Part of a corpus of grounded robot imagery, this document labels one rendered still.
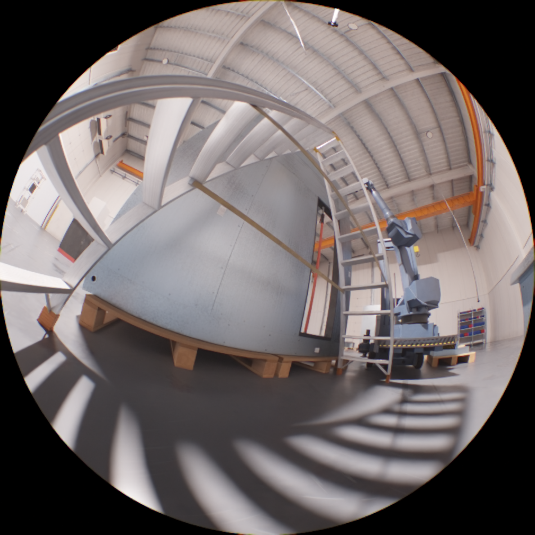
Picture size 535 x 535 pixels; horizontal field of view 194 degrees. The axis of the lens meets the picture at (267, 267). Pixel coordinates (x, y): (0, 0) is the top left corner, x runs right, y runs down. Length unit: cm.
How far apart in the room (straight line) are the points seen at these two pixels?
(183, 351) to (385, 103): 864
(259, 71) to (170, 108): 791
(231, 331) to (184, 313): 32
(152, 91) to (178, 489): 59
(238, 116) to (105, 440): 82
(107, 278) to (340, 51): 832
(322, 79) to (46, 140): 776
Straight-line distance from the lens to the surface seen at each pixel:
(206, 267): 99
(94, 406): 51
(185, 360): 91
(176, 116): 36
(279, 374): 125
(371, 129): 834
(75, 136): 1048
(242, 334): 109
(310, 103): 789
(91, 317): 96
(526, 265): 121
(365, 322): 745
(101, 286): 103
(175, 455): 43
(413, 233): 233
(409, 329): 183
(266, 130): 74
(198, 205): 113
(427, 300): 190
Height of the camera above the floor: 34
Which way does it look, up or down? 22 degrees up
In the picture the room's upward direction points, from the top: 15 degrees clockwise
